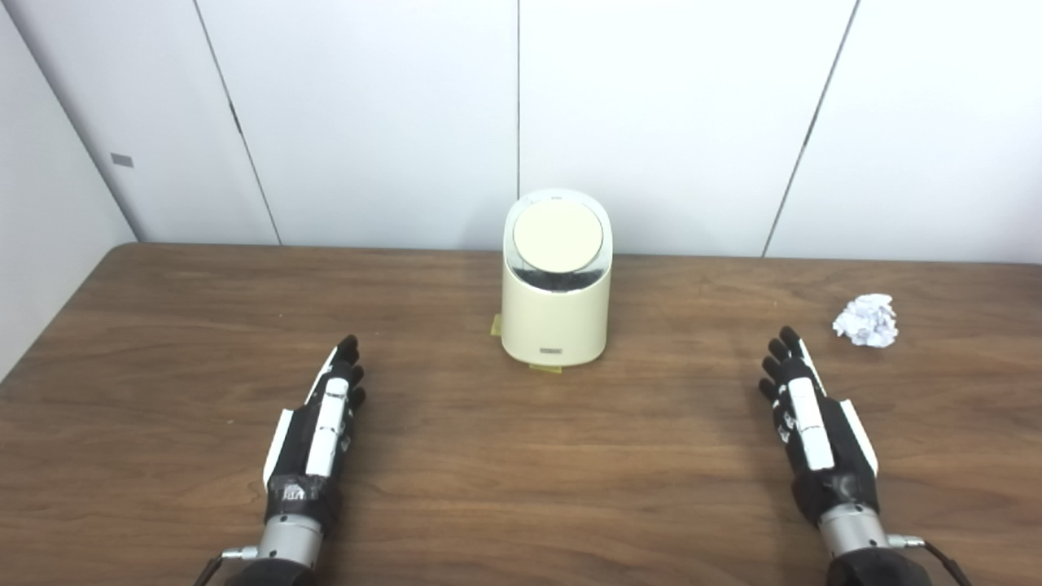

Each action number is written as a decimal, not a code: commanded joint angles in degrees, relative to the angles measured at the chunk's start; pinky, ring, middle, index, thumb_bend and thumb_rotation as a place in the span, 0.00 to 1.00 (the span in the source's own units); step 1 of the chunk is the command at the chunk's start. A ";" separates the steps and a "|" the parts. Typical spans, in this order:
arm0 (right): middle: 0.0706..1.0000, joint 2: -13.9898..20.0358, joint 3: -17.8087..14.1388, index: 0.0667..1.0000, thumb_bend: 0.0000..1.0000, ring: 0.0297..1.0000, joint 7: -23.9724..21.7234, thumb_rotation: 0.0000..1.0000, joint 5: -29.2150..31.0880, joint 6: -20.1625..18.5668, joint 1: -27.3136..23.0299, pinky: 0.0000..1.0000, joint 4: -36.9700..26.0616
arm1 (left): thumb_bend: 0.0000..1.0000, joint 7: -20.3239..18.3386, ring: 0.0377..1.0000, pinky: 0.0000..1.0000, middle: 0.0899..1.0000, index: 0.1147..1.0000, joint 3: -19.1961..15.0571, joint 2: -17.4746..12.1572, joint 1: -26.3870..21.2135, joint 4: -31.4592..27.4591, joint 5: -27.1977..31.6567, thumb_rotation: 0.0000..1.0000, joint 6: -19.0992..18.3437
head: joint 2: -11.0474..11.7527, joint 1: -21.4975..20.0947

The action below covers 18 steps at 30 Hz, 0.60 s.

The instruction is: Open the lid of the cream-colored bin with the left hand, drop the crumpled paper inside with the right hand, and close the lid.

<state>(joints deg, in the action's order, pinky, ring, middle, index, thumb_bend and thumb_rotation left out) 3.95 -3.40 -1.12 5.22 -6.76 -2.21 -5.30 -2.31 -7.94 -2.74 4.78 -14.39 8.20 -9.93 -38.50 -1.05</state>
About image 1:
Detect round cream bin lid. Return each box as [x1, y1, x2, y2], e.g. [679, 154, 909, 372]
[513, 201, 605, 273]

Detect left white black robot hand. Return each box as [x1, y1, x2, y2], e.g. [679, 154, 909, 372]
[262, 334, 367, 526]

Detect cream-colored bin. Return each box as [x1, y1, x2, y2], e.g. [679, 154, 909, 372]
[500, 189, 613, 369]

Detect white paper ball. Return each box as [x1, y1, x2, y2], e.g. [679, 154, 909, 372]
[832, 294, 900, 349]

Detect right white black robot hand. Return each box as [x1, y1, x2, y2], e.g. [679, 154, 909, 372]
[759, 326, 882, 528]

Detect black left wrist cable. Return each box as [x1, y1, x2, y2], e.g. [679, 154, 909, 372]
[194, 547, 260, 586]

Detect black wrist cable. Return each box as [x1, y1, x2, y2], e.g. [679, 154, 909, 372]
[887, 533, 974, 586]
[194, 547, 260, 586]

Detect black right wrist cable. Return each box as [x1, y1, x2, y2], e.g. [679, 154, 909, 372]
[887, 533, 974, 586]

